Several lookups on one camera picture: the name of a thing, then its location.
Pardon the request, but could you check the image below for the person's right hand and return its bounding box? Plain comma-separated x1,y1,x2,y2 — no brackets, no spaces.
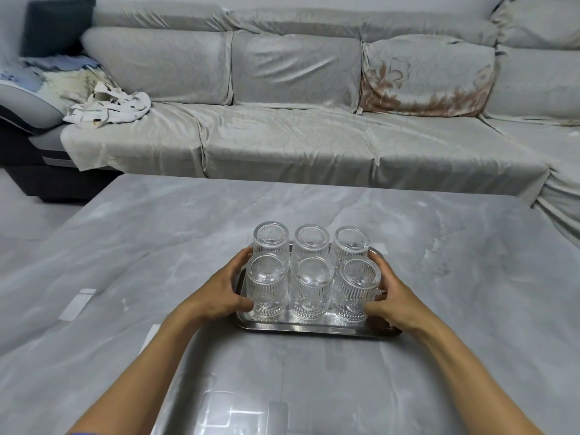
364,254,429,334

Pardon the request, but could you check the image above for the group of ribbed clear glasses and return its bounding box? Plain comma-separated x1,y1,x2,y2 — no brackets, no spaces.
245,222,384,325

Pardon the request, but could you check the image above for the grey sofa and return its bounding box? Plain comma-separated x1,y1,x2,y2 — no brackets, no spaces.
0,0,580,248

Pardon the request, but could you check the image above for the person's left hand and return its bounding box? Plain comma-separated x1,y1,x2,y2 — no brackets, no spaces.
192,247,255,322

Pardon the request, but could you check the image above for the floral print back cushion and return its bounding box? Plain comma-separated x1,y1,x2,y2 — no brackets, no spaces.
359,34,496,119

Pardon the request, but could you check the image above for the beige swirl pillow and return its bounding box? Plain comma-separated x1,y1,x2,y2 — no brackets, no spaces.
490,0,580,50

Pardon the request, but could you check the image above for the person's left forearm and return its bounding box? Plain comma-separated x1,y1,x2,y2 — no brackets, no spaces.
67,290,214,435

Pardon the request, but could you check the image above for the stainless steel tray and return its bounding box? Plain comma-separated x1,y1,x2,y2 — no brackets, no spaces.
234,244,403,343

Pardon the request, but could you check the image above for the white spotted garment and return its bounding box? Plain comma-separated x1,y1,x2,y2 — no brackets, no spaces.
62,79,151,131

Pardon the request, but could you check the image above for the dark pillow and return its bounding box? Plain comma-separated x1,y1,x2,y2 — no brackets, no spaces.
20,0,97,58

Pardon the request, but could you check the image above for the person's right forearm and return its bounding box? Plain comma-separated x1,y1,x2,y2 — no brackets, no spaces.
407,308,545,435

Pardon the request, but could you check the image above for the beige swirl back cushion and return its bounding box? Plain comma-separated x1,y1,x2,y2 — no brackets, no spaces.
482,45,580,127
230,31,363,114
80,26,234,106

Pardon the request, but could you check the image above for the blue and white blanket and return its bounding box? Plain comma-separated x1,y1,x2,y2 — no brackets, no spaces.
0,55,110,110

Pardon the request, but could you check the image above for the beige patterned sofa cover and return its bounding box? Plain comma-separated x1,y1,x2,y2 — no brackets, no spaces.
60,0,580,248

